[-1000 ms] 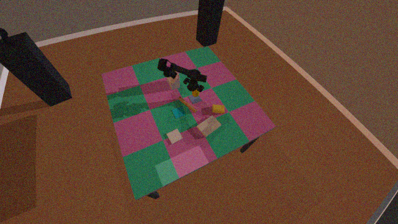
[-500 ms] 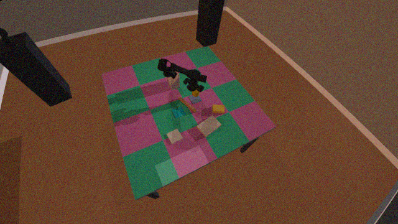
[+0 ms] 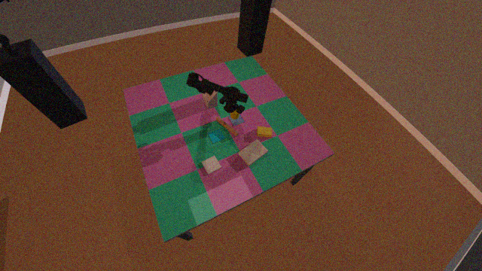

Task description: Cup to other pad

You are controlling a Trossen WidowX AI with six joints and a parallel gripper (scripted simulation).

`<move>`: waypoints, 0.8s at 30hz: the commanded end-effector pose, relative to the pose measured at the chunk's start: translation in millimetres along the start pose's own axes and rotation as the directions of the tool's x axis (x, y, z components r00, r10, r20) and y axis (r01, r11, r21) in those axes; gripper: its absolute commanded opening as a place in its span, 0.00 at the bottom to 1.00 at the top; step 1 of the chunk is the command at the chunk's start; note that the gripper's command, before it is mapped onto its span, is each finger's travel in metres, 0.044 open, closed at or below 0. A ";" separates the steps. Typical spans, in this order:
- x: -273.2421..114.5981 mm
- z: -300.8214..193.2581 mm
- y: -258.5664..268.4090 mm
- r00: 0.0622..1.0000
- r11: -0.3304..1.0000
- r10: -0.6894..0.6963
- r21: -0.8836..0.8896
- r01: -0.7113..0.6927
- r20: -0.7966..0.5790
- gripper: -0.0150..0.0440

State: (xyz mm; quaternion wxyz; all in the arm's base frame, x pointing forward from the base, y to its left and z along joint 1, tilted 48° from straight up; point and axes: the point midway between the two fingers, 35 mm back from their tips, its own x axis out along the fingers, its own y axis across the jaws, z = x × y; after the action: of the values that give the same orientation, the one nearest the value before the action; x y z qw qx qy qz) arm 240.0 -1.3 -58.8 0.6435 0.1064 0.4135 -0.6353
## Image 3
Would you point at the orange rectangular bar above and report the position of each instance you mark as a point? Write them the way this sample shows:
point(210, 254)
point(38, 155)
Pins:
point(227, 126)

